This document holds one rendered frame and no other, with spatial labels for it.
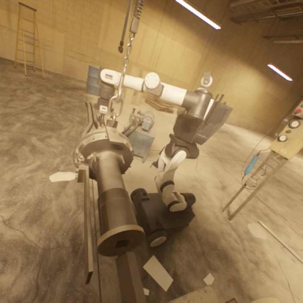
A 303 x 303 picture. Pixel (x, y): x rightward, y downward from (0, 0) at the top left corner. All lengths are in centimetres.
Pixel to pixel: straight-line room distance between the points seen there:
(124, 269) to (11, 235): 127
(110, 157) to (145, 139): 173
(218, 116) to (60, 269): 149
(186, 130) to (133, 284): 85
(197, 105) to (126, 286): 77
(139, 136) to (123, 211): 197
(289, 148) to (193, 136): 131
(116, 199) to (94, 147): 28
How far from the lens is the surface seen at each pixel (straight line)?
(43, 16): 838
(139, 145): 245
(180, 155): 113
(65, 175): 200
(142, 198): 166
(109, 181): 58
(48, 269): 146
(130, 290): 45
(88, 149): 71
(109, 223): 48
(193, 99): 85
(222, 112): 103
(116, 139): 64
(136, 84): 90
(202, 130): 104
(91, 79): 612
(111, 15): 840
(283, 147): 217
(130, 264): 46
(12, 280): 148
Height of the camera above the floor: 135
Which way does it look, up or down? 28 degrees down
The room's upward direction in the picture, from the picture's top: 22 degrees clockwise
